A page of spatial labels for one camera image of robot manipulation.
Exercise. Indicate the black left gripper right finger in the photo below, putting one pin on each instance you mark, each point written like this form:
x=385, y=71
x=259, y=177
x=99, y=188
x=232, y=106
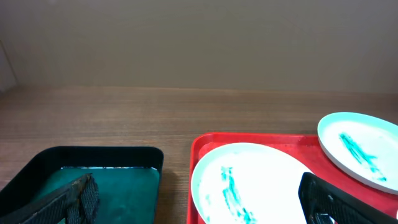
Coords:
x=324, y=203

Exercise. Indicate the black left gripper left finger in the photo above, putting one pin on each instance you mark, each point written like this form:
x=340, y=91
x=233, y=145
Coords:
x=75, y=202

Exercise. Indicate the white plate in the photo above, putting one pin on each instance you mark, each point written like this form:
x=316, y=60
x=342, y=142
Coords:
x=248, y=183
x=362, y=146

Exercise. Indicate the black water tray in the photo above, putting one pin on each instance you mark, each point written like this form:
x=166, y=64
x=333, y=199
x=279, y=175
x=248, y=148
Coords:
x=128, y=179

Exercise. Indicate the red serving tray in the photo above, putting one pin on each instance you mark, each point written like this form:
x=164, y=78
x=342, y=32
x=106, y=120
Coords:
x=305, y=148

